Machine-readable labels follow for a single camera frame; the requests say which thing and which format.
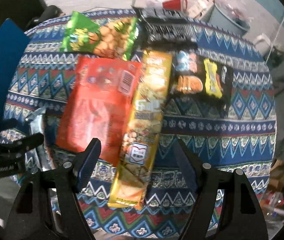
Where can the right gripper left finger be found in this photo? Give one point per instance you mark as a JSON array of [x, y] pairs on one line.
[[84, 164]]

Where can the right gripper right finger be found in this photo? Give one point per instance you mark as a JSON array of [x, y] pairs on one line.
[[191, 167]]

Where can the yellow biscuit long pack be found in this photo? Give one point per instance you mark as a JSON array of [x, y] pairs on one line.
[[141, 137]]

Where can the red snack bag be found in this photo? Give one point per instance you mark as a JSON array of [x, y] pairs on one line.
[[99, 105]]

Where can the black yellow cookie bag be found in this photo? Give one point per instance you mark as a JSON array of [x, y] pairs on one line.
[[199, 77]]

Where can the green snack bag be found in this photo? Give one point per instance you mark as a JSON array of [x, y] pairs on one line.
[[114, 40]]

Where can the black printed snack bag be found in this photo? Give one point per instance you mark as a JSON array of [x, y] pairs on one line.
[[165, 28]]

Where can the patterned blue table cloth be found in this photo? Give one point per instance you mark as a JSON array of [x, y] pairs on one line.
[[243, 137]]

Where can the blue cardboard box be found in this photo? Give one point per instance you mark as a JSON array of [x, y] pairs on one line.
[[0, 67]]

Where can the white electric kettle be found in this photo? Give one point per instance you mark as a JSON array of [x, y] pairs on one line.
[[263, 44]]

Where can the light blue trash bin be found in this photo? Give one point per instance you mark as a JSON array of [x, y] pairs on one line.
[[225, 17]]

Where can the black round speaker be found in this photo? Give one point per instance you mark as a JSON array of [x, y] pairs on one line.
[[50, 12]]

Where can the white flat carton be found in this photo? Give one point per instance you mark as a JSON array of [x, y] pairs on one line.
[[200, 8]]

